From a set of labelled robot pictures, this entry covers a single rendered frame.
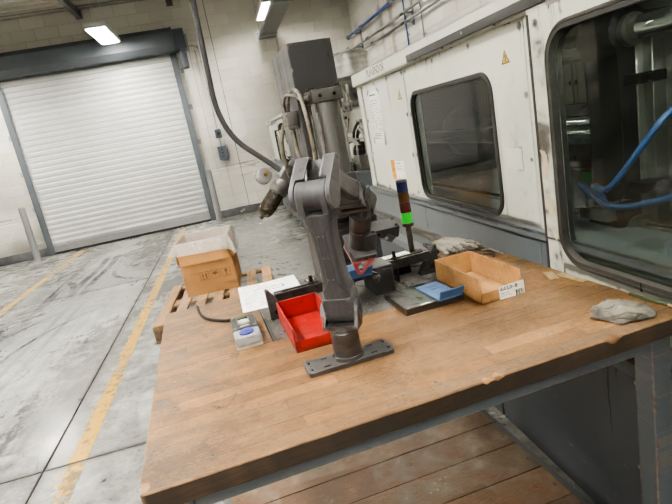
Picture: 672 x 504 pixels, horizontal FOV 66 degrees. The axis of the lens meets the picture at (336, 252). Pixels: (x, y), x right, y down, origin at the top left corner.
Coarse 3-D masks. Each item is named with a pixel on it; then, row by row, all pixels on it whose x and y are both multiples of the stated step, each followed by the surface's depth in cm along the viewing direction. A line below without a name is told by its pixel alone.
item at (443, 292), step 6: (432, 282) 149; (438, 282) 148; (420, 288) 146; (426, 288) 145; (438, 288) 143; (444, 288) 142; (450, 288) 141; (456, 288) 134; (462, 288) 135; (426, 294) 141; (432, 294) 139; (438, 294) 138; (444, 294) 133; (450, 294) 134; (456, 294) 135; (462, 294) 136; (438, 300) 135
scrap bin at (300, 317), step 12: (288, 300) 147; (300, 300) 148; (312, 300) 149; (288, 312) 148; (300, 312) 149; (312, 312) 149; (288, 324) 128; (300, 324) 141; (312, 324) 140; (288, 336) 134; (300, 336) 133; (312, 336) 132; (324, 336) 125; (300, 348) 124; (312, 348) 125
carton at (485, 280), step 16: (448, 256) 154; (464, 256) 156; (480, 256) 150; (448, 272) 146; (464, 272) 138; (480, 272) 152; (496, 272) 144; (512, 272) 136; (464, 288) 139; (480, 288) 131; (496, 288) 140; (512, 288) 133
